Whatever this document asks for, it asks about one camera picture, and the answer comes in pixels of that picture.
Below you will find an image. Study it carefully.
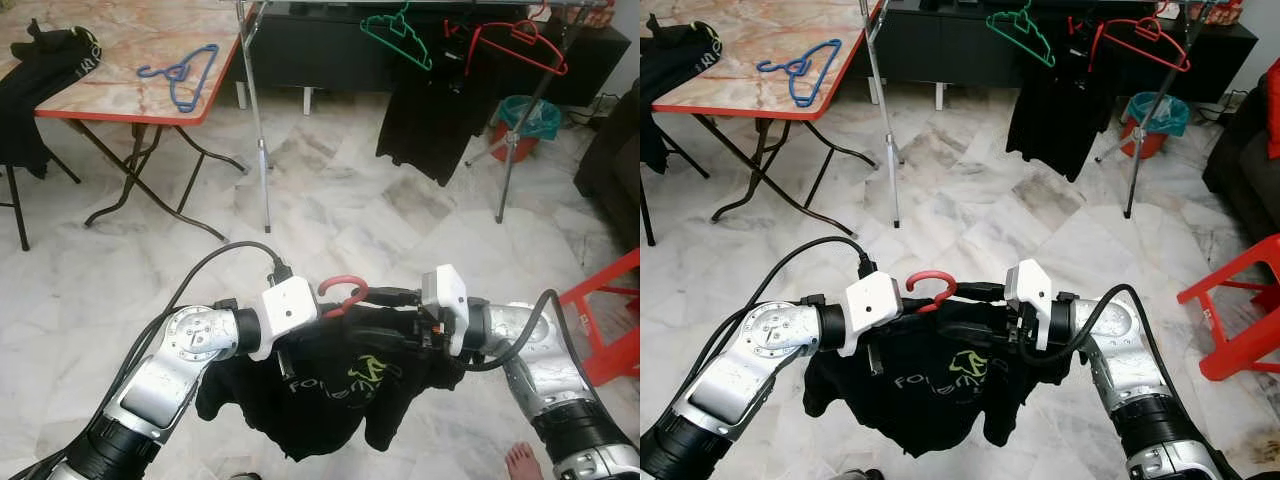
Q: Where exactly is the black shirt with green print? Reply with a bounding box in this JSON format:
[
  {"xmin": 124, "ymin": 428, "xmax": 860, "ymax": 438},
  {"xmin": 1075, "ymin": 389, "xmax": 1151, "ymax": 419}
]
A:
[
  {"xmin": 195, "ymin": 300, "xmax": 466, "ymax": 463},
  {"xmin": 802, "ymin": 298, "xmax": 1051, "ymax": 459}
]

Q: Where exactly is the green plastic hanger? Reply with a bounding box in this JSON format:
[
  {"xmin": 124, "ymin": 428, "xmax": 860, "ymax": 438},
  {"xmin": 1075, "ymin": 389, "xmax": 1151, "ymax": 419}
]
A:
[
  {"xmin": 985, "ymin": 0, "xmax": 1057, "ymax": 69},
  {"xmin": 360, "ymin": 2, "xmax": 434, "ymax": 71}
]

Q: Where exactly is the blue plastic hanger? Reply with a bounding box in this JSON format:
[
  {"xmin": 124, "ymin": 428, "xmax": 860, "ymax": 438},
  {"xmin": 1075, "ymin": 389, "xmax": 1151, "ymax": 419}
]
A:
[
  {"xmin": 137, "ymin": 43, "xmax": 221, "ymax": 113},
  {"xmin": 757, "ymin": 38, "xmax": 843, "ymax": 109}
]

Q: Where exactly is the person bare foot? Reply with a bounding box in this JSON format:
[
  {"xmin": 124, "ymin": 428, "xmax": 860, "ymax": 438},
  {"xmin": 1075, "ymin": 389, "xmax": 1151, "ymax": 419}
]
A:
[{"xmin": 503, "ymin": 442, "xmax": 547, "ymax": 480}]

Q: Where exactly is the silver clothes rack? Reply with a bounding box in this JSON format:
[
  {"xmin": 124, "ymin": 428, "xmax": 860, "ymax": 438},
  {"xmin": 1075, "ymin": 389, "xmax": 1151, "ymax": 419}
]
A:
[
  {"xmin": 235, "ymin": 0, "xmax": 616, "ymax": 233},
  {"xmin": 858, "ymin": 0, "xmax": 1241, "ymax": 231}
]

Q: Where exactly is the red plastic stool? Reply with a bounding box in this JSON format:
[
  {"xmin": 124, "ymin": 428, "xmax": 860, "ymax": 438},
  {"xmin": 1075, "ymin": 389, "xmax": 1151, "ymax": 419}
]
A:
[
  {"xmin": 1177, "ymin": 233, "xmax": 1280, "ymax": 383},
  {"xmin": 558, "ymin": 248, "xmax": 641, "ymax": 388}
]

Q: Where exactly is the orange trash bin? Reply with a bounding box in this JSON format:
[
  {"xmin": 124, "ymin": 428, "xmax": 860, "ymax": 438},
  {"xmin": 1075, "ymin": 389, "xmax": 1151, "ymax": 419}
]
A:
[
  {"xmin": 1120, "ymin": 120, "xmax": 1169, "ymax": 160},
  {"xmin": 490, "ymin": 122, "xmax": 541, "ymax": 164}
]

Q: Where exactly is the black shirt with red trim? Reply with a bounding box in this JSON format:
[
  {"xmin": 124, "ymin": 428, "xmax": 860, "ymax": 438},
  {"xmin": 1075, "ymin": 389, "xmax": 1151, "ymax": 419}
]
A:
[
  {"xmin": 376, "ymin": 20, "xmax": 521, "ymax": 188},
  {"xmin": 1005, "ymin": 15, "xmax": 1141, "ymax": 184}
]

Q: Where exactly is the teal bin liner bag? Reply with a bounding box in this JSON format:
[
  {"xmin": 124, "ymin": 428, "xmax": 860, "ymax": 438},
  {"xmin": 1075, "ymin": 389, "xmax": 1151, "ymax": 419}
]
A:
[
  {"xmin": 498, "ymin": 94, "xmax": 564, "ymax": 141},
  {"xmin": 1126, "ymin": 91, "xmax": 1191, "ymax": 138}
]

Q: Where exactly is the dark grey fabric sofa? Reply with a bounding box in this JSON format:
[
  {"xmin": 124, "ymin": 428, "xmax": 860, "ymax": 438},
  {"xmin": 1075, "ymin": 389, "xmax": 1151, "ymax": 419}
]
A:
[
  {"xmin": 575, "ymin": 80, "xmax": 641, "ymax": 251},
  {"xmin": 1202, "ymin": 60, "xmax": 1280, "ymax": 241}
]

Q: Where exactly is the black TV console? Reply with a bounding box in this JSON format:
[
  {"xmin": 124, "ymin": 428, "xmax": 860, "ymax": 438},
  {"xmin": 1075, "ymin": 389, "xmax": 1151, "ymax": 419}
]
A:
[
  {"xmin": 865, "ymin": 0, "xmax": 1259, "ymax": 101},
  {"xmin": 235, "ymin": 0, "xmax": 633, "ymax": 109}
]

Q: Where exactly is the marble top folding table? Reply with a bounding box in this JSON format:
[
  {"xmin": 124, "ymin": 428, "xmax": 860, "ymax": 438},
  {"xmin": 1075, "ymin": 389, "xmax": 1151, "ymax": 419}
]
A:
[
  {"xmin": 0, "ymin": 0, "xmax": 251, "ymax": 251},
  {"xmin": 640, "ymin": 0, "xmax": 881, "ymax": 248}
]

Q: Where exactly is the red cushion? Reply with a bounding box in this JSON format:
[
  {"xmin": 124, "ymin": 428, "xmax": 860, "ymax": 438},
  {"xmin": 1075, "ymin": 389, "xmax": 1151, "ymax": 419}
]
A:
[{"xmin": 1266, "ymin": 58, "xmax": 1280, "ymax": 161}]

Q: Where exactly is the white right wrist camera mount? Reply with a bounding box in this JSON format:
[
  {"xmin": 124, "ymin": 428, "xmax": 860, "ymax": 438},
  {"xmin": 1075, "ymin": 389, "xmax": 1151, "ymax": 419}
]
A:
[
  {"xmin": 420, "ymin": 264, "xmax": 471, "ymax": 357},
  {"xmin": 1004, "ymin": 258, "xmax": 1053, "ymax": 351}
]

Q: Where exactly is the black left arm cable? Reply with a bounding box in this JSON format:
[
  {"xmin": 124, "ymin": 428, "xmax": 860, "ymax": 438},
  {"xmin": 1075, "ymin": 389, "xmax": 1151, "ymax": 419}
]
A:
[
  {"xmin": 5, "ymin": 240, "xmax": 297, "ymax": 480},
  {"xmin": 690, "ymin": 236, "xmax": 881, "ymax": 401}
]

